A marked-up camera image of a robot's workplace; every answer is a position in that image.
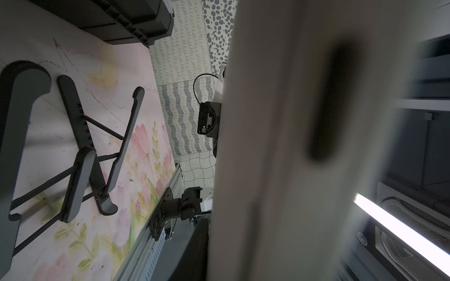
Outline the silver laptop computer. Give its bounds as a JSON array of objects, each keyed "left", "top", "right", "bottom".
[{"left": 207, "top": 1, "right": 436, "bottom": 281}]

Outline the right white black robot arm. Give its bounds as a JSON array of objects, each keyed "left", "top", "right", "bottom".
[{"left": 193, "top": 63, "right": 227, "bottom": 158}]

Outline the grey folding laptop stand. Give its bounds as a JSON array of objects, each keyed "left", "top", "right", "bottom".
[{"left": 0, "top": 60, "right": 145, "bottom": 268}]

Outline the floral pink table mat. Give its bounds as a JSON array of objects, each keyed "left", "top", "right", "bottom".
[{"left": 1, "top": 1, "right": 175, "bottom": 281}]

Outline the bright ceiling light strip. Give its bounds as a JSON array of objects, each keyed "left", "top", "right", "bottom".
[{"left": 353, "top": 193, "right": 450, "bottom": 277}]

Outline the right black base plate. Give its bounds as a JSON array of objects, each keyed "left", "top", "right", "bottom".
[{"left": 146, "top": 187, "right": 213, "bottom": 241}]

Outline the aluminium mounting rail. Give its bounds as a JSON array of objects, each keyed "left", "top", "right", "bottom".
[{"left": 114, "top": 163, "right": 185, "bottom": 281}]

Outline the black toolbox with yellow handle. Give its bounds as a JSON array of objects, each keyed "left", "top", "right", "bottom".
[{"left": 33, "top": 0, "right": 175, "bottom": 48}]

